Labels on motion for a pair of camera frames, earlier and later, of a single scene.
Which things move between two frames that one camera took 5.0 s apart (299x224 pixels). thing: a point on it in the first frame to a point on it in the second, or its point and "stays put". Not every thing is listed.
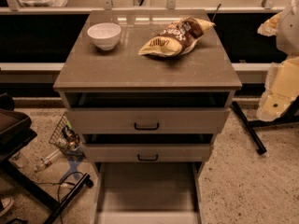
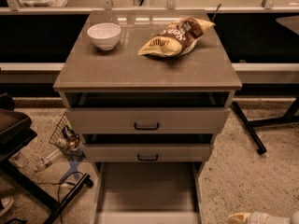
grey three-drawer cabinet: [149, 91] stays put
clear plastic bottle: [49, 161] stays put
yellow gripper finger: [269, 27] to [241, 217]
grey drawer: [149, 192] stays put
